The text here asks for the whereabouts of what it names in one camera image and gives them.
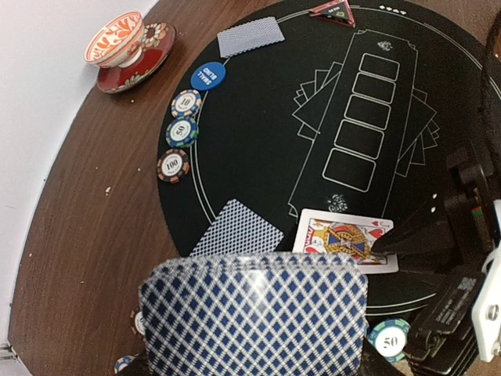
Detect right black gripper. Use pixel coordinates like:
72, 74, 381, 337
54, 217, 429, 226
369, 15, 501, 369

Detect jack of hearts card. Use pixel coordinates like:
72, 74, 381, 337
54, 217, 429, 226
292, 208, 399, 274

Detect green chip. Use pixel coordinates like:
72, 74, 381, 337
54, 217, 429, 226
165, 116, 199, 148
369, 318, 411, 363

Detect grey card deck box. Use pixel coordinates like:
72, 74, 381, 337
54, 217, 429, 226
139, 252, 368, 375

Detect card dealt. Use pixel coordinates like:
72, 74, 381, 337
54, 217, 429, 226
189, 199, 284, 258
217, 16, 285, 58

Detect triangular all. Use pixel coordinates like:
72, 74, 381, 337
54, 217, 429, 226
308, 0, 356, 27

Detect orange chip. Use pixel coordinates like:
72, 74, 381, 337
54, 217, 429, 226
129, 306, 146, 342
157, 149, 190, 184

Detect blue small blind button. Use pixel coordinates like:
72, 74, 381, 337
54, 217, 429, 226
190, 62, 226, 92

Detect blue white poker chip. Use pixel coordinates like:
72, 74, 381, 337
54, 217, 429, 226
171, 89, 202, 118

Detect round black poker mat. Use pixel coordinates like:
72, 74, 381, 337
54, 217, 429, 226
158, 1, 492, 256

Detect red floral saucer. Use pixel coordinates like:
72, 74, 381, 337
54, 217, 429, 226
97, 23, 177, 94

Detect red patterned bowl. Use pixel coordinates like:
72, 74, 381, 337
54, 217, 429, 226
84, 11, 145, 69

